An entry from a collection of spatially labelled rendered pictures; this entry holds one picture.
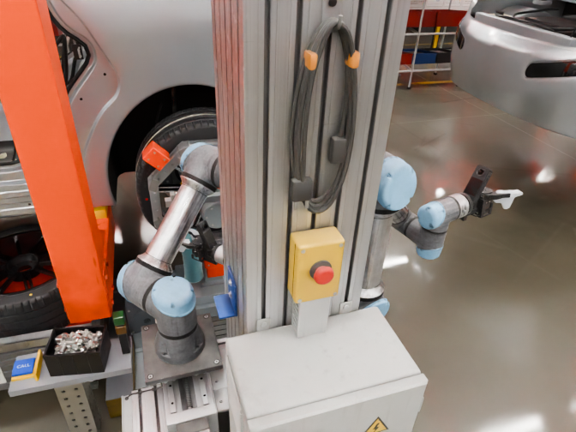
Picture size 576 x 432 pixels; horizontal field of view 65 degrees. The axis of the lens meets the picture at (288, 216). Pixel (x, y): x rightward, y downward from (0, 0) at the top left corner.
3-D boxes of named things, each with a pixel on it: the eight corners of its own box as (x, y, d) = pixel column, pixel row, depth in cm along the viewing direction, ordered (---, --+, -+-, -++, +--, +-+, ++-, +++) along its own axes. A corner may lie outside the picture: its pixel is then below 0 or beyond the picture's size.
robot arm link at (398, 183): (357, 295, 147) (383, 138, 117) (389, 325, 137) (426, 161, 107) (327, 309, 141) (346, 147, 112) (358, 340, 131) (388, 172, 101)
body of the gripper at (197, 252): (189, 258, 185) (213, 267, 181) (188, 241, 181) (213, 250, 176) (201, 248, 191) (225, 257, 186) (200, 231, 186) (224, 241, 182)
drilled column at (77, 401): (100, 417, 207) (81, 356, 184) (99, 438, 199) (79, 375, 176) (77, 423, 204) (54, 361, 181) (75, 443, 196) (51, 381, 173)
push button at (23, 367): (36, 360, 176) (34, 357, 175) (33, 375, 171) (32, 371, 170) (16, 364, 175) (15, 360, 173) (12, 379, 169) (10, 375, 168)
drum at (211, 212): (225, 203, 218) (225, 177, 210) (234, 228, 201) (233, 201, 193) (196, 207, 214) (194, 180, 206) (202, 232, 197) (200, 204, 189)
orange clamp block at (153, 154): (169, 152, 197) (152, 140, 192) (171, 160, 191) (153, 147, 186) (159, 164, 198) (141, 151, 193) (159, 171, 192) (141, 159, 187)
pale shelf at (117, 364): (132, 339, 191) (130, 335, 190) (132, 373, 178) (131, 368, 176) (18, 361, 180) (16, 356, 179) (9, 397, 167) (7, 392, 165)
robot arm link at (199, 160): (137, 313, 128) (225, 145, 134) (105, 291, 135) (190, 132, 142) (164, 318, 139) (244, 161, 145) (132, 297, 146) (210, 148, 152)
